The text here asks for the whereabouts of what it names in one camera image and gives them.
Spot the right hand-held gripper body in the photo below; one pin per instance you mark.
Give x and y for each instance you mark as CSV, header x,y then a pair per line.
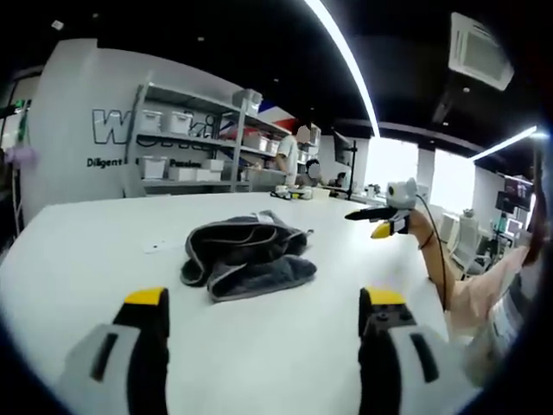
x,y
402,195

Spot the person's long hair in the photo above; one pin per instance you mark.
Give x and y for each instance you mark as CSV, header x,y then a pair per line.
x,y
538,203

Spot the grey metal shelf rack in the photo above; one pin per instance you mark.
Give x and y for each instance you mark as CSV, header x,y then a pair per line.
x,y
194,142

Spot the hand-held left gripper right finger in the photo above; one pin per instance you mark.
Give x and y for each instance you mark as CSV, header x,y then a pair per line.
x,y
389,346

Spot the short ceiling light strip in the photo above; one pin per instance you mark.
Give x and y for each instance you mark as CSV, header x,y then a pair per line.
x,y
505,143

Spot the dark grey towel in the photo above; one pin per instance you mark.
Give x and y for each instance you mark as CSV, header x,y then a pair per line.
x,y
248,255

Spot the person's striped shirt torso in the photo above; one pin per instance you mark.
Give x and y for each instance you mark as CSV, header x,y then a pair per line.
x,y
505,320

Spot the small devices on table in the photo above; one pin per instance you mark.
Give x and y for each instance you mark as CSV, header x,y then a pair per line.
x,y
288,193

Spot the purple cloth item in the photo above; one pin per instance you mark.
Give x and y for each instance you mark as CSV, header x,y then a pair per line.
x,y
20,155

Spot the white table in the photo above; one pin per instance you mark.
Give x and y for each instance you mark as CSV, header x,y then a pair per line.
x,y
268,346

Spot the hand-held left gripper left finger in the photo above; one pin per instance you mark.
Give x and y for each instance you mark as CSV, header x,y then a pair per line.
x,y
129,346

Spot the ceiling air conditioner vent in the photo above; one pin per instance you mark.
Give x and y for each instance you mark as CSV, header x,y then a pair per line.
x,y
479,49

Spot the long ceiling light strip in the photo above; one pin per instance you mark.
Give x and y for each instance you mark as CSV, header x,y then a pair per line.
x,y
345,56

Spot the group of white storage boxes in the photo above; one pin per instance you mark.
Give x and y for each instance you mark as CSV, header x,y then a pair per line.
x,y
173,123

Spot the white office chair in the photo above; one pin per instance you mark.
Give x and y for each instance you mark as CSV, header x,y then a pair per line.
x,y
466,240

